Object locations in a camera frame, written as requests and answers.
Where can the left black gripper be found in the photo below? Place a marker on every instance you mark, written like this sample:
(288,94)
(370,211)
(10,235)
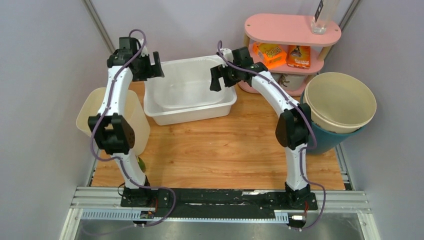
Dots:
(152,71)

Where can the pink three-tier shelf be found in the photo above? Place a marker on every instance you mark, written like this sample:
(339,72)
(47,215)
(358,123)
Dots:
(288,29)

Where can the white plastic tub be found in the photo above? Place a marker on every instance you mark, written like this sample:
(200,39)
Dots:
(183,94)

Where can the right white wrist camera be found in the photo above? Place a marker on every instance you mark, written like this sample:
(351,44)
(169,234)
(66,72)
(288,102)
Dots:
(226,54)

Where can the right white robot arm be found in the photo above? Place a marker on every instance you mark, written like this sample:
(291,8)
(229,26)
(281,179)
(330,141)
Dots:
(294,119)

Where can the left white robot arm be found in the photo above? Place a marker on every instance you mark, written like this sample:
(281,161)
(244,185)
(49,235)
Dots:
(123,138)

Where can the teal round bucket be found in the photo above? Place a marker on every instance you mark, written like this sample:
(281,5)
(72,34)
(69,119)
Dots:
(330,132)

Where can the green glass bottle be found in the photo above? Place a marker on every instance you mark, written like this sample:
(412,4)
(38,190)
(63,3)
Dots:
(141,164)

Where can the orange snack box left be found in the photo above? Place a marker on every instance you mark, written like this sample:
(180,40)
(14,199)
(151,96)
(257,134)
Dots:
(272,55)

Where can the orange snack box right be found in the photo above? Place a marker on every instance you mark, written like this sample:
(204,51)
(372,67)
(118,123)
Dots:
(299,56)

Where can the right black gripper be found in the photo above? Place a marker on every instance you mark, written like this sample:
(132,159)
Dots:
(217,72)

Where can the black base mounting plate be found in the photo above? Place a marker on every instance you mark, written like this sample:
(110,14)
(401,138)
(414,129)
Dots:
(161,199)

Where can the orange snack box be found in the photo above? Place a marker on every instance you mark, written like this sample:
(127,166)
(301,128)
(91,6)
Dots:
(299,56)
(272,55)

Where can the clear glass vase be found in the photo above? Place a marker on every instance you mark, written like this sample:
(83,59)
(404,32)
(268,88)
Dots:
(323,16)

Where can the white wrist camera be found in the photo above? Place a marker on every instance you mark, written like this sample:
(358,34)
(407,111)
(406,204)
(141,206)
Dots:
(226,54)
(143,46)

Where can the cream rectangular bin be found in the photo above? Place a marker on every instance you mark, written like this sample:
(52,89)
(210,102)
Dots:
(133,113)

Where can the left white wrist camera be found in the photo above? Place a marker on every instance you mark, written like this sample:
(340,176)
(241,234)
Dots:
(143,46)

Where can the cream round bucket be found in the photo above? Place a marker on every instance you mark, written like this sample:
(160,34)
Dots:
(339,103)

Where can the aluminium frame rail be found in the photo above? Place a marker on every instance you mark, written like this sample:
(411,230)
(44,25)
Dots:
(104,203)

